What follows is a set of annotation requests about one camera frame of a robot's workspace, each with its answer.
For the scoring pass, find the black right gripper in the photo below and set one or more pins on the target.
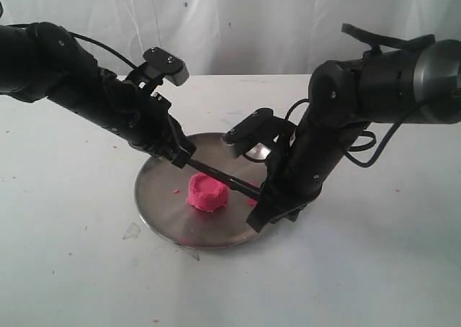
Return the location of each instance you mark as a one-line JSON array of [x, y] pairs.
[[298, 179]]

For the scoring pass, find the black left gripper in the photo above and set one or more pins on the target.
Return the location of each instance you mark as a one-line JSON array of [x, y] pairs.
[[150, 127]]

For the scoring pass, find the black handled tool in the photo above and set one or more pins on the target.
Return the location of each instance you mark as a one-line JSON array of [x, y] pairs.
[[231, 182]]

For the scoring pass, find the pink play dough lump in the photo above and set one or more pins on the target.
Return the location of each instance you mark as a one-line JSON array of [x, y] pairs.
[[206, 193]]

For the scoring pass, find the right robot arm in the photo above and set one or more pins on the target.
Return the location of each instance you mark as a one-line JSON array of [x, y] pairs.
[[419, 86]]

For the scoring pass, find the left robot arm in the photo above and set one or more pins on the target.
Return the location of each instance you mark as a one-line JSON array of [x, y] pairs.
[[44, 61]]

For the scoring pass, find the pink dough crumb right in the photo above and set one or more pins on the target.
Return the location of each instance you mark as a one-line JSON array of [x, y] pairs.
[[251, 202]]

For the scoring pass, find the round steel plate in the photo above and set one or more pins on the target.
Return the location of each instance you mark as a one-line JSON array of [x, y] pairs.
[[170, 216]]

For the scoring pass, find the clear tape scrap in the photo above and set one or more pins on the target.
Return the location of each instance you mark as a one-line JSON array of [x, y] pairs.
[[133, 231]]

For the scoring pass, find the white backdrop curtain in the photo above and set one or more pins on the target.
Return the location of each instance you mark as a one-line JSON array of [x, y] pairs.
[[241, 36]]

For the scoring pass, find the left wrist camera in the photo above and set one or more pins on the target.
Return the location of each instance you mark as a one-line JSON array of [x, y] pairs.
[[159, 62]]

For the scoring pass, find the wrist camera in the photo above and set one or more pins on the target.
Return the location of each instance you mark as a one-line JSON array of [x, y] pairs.
[[159, 62], [260, 127]]

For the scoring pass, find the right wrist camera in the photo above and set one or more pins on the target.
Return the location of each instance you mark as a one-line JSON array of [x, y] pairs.
[[260, 127]]

